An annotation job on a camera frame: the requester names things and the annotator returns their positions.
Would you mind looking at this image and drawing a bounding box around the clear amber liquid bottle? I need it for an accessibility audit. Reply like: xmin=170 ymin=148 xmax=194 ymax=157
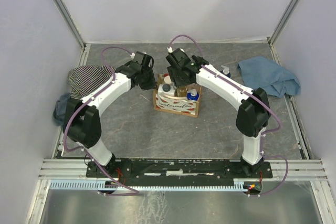
xmin=175 ymin=86 xmax=188 ymax=98

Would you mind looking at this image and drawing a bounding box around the orange pump bottle blue top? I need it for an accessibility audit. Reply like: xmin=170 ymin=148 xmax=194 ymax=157
xmin=220 ymin=65 xmax=231 ymax=78

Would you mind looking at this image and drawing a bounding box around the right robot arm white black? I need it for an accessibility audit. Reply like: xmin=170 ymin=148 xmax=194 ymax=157
xmin=166 ymin=47 xmax=270 ymax=173

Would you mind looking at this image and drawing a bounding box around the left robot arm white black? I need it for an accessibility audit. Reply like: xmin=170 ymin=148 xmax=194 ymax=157
xmin=63 ymin=51 xmax=156 ymax=166

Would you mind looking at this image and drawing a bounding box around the pale green bottle cream cap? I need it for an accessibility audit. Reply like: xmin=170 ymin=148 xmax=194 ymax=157
xmin=163 ymin=75 xmax=172 ymax=85

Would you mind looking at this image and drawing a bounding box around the white bottle dark grey cap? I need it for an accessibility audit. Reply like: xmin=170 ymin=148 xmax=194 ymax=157
xmin=157 ymin=83 xmax=175 ymax=97

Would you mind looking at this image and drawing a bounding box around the blue pump bottle front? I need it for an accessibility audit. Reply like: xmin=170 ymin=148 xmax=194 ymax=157
xmin=186 ymin=89 xmax=199 ymax=101

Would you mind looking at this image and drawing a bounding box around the striped black white cloth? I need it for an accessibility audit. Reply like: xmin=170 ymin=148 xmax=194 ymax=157
xmin=68 ymin=65 xmax=116 ymax=100

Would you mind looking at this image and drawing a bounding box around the blue cloth right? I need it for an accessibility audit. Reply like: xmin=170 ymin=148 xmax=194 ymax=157
xmin=237 ymin=56 xmax=301 ymax=98

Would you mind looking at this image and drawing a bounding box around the dark blue cloth left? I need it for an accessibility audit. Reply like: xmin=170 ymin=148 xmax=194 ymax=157
xmin=52 ymin=93 xmax=70 ymax=126

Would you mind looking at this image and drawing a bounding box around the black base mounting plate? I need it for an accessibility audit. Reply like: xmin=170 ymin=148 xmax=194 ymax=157
xmin=103 ymin=158 xmax=273 ymax=187

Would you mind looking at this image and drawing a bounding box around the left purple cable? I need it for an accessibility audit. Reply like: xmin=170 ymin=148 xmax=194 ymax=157
xmin=61 ymin=46 xmax=140 ymax=197

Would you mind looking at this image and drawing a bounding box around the left aluminium corner post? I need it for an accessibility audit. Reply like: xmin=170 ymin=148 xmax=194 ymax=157
xmin=53 ymin=0 xmax=86 ymax=48

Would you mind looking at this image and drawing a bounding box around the aluminium corner post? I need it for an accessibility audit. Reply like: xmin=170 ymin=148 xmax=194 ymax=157
xmin=53 ymin=0 xmax=86 ymax=48
xmin=268 ymin=0 xmax=300 ymax=46

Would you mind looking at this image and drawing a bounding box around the light blue cable duct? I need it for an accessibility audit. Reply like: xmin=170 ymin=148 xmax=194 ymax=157
xmin=49 ymin=179 xmax=250 ymax=190

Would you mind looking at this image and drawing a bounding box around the aluminium frame rail front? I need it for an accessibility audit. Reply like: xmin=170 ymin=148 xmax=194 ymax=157
xmin=39 ymin=159 xmax=328 ymax=181

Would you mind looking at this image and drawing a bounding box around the right aluminium corner post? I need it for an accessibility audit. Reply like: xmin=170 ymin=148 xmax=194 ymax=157
xmin=268 ymin=0 xmax=300 ymax=46

